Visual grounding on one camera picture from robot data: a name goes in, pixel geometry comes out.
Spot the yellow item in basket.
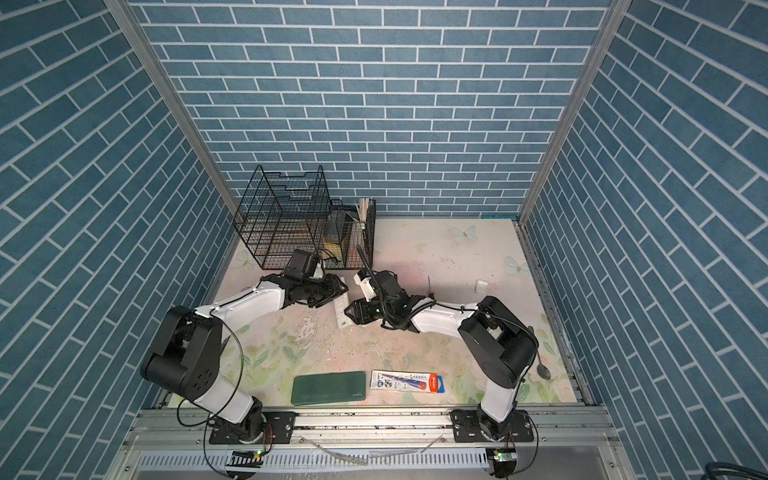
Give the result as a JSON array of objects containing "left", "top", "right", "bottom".
[{"left": 321, "top": 240, "right": 343, "bottom": 263}]

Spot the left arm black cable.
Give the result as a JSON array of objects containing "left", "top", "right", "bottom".
[{"left": 175, "top": 317, "right": 247, "bottom": 428}]

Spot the black wire mesh basket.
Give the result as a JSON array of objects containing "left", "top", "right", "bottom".
[{"left": 322, "top": 198, "right": 376, "bottom": 270}]

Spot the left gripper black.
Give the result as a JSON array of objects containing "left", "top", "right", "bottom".
[{"left": 300, "top": 272, "right": 350, "bottom": 307}]

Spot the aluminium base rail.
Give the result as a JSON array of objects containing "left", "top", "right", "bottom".
[{"left": 108, "top": 404, "right": 632, "bottom": 479}]

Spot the black wire file rack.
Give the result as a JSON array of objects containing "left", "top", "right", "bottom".
[{"left": 233, "top": 166, "right": 332, "bottom": 270}]

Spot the white blue red package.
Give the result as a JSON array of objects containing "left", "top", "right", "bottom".
[{"left": 370, "top": 370, "right": 445, "bottom": 394}]

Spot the green flat case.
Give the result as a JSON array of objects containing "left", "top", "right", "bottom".
[{"left": 291, "top": 371, "right": 366, "bottom": 406}]

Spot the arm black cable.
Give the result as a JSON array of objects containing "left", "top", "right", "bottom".
[
  {"left": 356, "top": 244, "right": 481, "bottom": 331},
  {"left": 175, "top": 317, "right": 247, "bottom": 428}
]

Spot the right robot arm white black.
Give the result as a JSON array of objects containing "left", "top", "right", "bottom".
[{"left": 345, "top": 270, "right": 539, "bottom": 441}]

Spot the white battery cover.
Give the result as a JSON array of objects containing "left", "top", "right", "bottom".
[{"left": 475, "top": 279, "right": 489, "bottom": 294}]

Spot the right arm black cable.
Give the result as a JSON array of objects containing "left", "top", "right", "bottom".
[{"left": 356, "top": 244, "right": 481, "bottom": 331}]

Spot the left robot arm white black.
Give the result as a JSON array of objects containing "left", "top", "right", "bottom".
[{"left": 140, "top": 249, "right": 348, "bottom": 444}]

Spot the metal spoon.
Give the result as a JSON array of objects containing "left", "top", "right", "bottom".
[{"left": 527, "top": 326, "right": 552, "bottom": 381}]

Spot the white remote control with screen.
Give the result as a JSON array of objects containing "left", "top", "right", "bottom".
[{"left": 333, "top": 293, "right": 353, "bottom": 329}]

